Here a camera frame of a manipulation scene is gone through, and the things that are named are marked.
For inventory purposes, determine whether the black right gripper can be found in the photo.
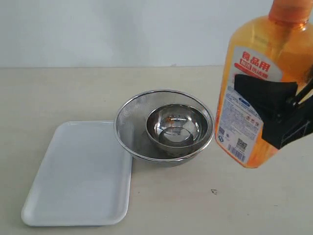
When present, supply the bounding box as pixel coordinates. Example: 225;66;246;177
234;74;313;149

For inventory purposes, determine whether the orange dish soap pump bottle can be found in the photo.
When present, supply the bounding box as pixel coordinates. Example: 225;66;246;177
215;0;313;168

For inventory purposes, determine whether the small stainless steel bowl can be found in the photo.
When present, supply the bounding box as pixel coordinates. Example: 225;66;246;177
146;103;209;153

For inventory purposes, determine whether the steel mesh strainer bowl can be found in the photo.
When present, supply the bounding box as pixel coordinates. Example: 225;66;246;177
114;90;214;166

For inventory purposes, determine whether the white rectangular plastic tray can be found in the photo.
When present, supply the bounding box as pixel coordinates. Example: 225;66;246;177
21;120;132;227

